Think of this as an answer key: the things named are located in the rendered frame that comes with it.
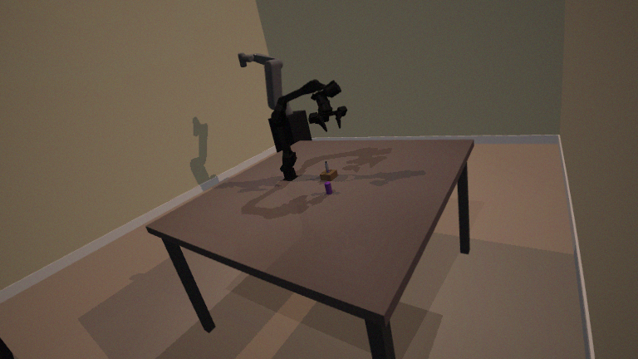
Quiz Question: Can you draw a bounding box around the brown square block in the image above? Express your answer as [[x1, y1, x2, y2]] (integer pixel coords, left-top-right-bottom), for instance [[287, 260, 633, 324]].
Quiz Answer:
[[320, 170, 338, 181]]

